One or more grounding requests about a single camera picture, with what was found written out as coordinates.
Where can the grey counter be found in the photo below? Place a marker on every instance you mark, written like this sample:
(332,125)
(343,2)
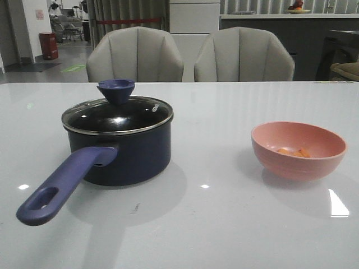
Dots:
(302,35)

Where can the pink bowl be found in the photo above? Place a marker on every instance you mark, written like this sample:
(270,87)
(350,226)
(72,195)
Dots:
(326,148)

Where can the red barrier tape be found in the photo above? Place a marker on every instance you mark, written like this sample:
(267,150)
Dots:
(133,21)

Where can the fruit plate on counter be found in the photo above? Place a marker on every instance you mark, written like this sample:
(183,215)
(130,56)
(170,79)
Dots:
(297,8)

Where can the right beige chair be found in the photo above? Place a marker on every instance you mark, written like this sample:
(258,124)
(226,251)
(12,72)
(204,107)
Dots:
(243,54)

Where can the white cabinet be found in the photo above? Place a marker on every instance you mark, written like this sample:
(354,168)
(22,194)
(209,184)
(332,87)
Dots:
(190,22)

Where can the orange ham slices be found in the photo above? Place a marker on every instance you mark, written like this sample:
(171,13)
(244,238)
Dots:
(302,152)

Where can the left beige chair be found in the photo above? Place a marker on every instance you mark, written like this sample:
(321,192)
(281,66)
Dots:
(138,53)

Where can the beige chair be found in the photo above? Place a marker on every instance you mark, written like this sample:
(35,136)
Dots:
(138,53)
(243,54)

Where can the glass lid with blue knob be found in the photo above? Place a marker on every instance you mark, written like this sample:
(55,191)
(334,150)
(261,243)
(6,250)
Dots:
(118,112)

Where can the dark blue saucepan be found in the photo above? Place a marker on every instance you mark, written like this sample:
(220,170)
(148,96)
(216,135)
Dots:
(102,160)

